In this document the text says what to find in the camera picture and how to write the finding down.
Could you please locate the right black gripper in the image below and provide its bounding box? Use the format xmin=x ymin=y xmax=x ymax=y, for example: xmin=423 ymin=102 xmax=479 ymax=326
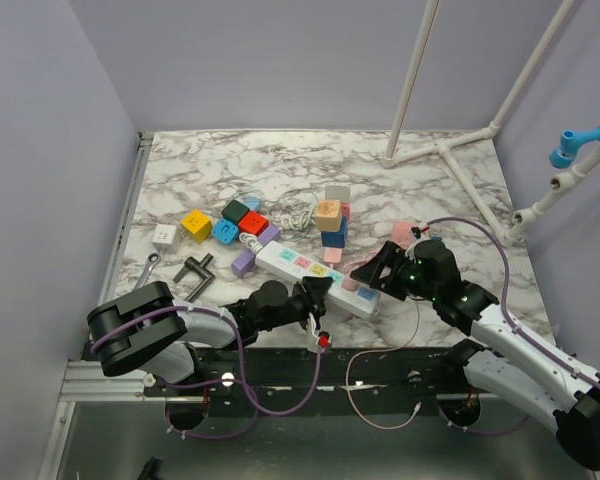
xmin=350 ymin=240 xmax=439 ymax=301

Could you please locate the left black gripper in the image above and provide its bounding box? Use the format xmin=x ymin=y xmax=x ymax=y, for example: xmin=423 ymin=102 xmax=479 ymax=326
xmin=257 ymin=276 xmax=331 ymax=332

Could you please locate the pink round plug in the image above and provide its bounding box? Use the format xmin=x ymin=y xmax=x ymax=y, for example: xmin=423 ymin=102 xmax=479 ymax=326
xmin=342 ymin=275 xmax=359 ymax=291

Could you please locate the pink cube socket adapter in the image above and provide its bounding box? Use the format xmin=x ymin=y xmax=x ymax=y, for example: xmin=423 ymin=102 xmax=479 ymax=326
xmin=389 ymin=220 xmax=413 ymax=249

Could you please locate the white power strip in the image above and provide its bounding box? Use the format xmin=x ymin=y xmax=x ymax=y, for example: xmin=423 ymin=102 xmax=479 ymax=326
xmin=255 ymin=241 xmax=380 ymax=319

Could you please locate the red cube socket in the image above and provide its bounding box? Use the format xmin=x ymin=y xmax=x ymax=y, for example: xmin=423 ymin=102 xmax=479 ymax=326
xmin=238 ymin=210 xmax=269 ymax=236

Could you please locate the yellow cube socket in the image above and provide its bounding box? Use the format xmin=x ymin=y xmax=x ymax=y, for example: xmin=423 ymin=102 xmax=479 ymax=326
xmin=180 ymin=209 xmax=212 ymax=244

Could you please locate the white tiger cube adapter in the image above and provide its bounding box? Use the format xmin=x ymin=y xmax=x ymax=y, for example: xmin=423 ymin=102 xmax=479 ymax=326
xmin=151 ymin=224 xmax=181 ymax=254

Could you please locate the dark green cube socket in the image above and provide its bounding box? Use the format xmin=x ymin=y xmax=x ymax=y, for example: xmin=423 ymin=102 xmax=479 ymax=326
xmin=222 ymin=199 xmax=250 ymax=225

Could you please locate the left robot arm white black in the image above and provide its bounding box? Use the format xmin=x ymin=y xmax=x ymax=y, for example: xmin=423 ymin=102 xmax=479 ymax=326
xmin=87 ymin=276 xmax=333 ymax=395

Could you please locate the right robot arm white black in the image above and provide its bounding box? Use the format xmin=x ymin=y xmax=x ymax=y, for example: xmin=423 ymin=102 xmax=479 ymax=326
xmin=351 ymin=240 xmax=600 ymax=471

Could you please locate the dark blue cube socket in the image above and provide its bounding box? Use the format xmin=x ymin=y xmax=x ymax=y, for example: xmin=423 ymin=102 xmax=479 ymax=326
xmin=321 ymin=216 xmax=348 ymax=249

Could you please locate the pink flat adapter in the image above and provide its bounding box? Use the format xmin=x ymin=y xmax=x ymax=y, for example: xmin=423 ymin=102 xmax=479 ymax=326
xmin=323 ymin=247 xmax=343 ymax=265

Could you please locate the beige cube adapter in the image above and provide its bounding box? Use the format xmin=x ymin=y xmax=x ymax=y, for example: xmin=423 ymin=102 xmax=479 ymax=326
xmin=315 ymin=200 xmax=342 ymax=232

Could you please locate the purple usb power strip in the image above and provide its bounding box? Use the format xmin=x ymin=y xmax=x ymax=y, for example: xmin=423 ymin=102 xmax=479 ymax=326
xmin=231 ymin=224 xmax=281 ymax=278

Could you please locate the light blue usb charger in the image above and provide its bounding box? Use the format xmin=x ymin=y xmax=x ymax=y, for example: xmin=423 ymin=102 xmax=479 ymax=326
xmin=244 ymin=196 xmax=261 ymax=211

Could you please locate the blue pipe fitting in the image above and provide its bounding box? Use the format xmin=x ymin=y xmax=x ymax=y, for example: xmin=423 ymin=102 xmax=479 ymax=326
xmin=549 ymin=126 xmax=600 ymax=169

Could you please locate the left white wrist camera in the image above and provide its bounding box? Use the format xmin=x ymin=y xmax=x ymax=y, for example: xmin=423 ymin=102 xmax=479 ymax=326
xmin=305 ymin=314 xmax=332 ymax=353

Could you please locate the thin pink power cord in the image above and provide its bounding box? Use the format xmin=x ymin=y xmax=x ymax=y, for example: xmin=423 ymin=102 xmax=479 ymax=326
xmin=342 ymin=259 xmax=424 ymax=431

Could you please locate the white pvc pipe frame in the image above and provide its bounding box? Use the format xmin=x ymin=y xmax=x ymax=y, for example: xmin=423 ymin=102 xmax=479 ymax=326
xmin=383 ymin=0 xmax=600 ymax=249

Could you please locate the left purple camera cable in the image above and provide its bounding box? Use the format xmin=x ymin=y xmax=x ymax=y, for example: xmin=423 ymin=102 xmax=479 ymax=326
xmin=89 ymin=304 xmax=331 ymax=441

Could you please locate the purple camera cable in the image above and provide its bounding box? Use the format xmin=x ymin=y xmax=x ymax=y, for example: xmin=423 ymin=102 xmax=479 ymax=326
xmin=89 ymin=304 xmax=331 ymax=441
xmin=412 ymin=217 xmax=600 ymax=436

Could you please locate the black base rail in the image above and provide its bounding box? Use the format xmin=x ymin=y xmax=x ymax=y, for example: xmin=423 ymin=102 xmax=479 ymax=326
xmin=142 ymin=347 xmax=481 ymax=417

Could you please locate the dark metal t-handle key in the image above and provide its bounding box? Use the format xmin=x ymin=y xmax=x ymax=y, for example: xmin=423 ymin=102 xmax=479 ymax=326
xmin=173 ymin=253 xmax=215 ymax=303

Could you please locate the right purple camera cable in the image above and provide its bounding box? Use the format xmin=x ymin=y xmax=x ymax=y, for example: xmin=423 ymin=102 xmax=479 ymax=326
xmin=412 ymin=217 xmax=600 ymax=436

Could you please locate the ratchet wrench green handle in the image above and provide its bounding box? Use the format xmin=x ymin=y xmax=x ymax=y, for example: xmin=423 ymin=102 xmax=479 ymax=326
xmin=133 ymin=252 xmax=161 ymax=290

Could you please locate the aluminium extrusion rail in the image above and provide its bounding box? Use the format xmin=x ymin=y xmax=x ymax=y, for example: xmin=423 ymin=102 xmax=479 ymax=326
xmin=59 ymin=361 xmax=144 ymax=402

